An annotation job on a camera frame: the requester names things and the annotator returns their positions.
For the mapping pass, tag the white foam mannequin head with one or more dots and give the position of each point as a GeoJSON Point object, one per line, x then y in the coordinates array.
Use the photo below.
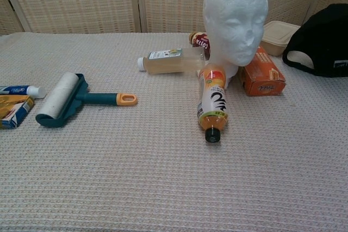
{"type": "Point", "coordinates": [233, 20]}

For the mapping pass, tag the beige woven tablecloth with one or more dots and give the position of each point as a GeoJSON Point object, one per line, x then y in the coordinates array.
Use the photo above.
{"type": "Point", "coordinates": [152, 177]}

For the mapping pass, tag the woven bamboo folding screen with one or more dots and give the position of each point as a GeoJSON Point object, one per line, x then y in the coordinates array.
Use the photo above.
{"type": "Point", "coordinates": [81, 1]}

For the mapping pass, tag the blue white toothpaste tube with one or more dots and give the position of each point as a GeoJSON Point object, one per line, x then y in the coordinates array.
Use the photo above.
{"type": "Point", "coordinates": [17, 90]}

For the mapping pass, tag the pale tea bottle white cap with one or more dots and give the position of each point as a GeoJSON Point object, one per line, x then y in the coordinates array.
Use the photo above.
{"type": "Point", "coordinates": [168, 63]}

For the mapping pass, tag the beige lidded lunch box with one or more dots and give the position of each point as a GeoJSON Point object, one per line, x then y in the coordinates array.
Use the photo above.
{"type": "Point", "coordinates": [278, 36]}

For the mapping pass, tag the orange cardboard box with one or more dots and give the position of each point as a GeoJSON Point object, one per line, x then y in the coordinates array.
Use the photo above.
{"type": "Point", "coordinates": [262, 77]}

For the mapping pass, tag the black baseball cap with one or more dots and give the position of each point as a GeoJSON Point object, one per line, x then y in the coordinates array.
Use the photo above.
{"type": "Point", "coordinates": [323, 36]}

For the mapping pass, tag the orange drink bottle black cap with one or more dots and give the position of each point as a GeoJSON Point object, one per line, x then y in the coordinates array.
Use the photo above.
{"type": "Point", "coordinates": [213, 99]}

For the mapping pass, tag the yellow blue printed box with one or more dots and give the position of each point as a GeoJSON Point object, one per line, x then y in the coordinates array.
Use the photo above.
{"type": "Point", "coordinates": [12, 112]}

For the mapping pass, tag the brown red coffee bottle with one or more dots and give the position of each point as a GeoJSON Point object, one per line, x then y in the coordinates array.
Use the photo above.
{"type": "Point", "coordinates": [200, 42]}

